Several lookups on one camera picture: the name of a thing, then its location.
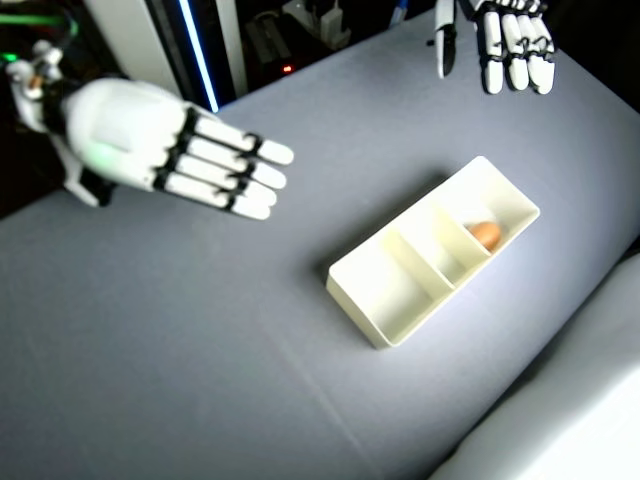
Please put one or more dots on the brown egg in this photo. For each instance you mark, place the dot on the brown egg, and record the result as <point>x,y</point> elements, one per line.
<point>485,232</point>

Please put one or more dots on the white cabinet with blue light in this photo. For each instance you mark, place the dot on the white cabinet with blue light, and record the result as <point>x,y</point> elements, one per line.
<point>145,40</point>

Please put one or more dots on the black device with red light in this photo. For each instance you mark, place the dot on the black device with red light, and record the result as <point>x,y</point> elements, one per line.
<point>275,50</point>

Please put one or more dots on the grey table cloth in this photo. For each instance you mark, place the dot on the grey table cloth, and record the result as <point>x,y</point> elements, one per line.
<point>175,325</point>

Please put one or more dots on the white three-well tray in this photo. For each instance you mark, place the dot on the white three-well tray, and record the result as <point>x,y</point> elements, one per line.
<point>400,295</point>

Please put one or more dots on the large white surface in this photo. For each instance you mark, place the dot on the large white surface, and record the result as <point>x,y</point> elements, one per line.
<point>575,400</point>

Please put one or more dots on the white plastic bracket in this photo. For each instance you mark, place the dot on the white plastic bracket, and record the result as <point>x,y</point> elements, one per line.
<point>330,25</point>

